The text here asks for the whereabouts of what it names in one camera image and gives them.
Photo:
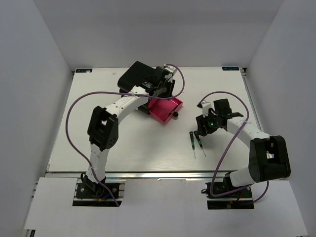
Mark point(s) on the blue label sticker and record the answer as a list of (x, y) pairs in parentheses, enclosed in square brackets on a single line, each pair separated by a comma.
[(83, 70), (230, 68)]

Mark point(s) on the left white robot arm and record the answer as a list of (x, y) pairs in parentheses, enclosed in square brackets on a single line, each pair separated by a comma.
[(103, 129)]

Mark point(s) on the blue label sticker right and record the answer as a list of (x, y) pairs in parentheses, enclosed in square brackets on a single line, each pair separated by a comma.
[(230, 68)]

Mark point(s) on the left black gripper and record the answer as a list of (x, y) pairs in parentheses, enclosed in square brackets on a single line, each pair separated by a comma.
[(170, 86)]

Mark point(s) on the black drawer cabinet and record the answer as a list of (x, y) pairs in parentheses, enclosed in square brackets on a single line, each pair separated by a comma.
[(141, 75)]

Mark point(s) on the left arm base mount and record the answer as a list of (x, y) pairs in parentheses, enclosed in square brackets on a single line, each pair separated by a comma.
[(91, 194)]

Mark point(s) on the pink bottom drawer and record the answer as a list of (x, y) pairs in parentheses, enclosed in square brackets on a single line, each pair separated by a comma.
[(160, 109)]

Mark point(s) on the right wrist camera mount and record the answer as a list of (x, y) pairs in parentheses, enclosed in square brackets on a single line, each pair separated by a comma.
[(205, 106)]

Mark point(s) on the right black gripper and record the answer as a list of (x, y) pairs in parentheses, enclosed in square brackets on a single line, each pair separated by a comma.
[(201, 121)]

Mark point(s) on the blue label sticker left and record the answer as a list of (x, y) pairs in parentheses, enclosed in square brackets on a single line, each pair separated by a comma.
[(83, 70)]

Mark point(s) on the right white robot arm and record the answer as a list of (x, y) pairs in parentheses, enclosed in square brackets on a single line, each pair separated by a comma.
[(268, 155)]

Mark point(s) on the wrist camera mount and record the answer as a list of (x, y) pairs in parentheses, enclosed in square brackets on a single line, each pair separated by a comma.
[(171, 71), (205, 106)]

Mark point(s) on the white foreground board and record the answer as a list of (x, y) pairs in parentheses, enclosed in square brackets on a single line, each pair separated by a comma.
[(161, 208)]

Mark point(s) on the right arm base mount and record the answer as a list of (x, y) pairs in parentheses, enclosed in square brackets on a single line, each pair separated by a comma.
[(237, 200)]

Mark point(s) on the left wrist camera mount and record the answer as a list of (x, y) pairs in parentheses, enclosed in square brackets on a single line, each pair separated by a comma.
[(171, 71)]

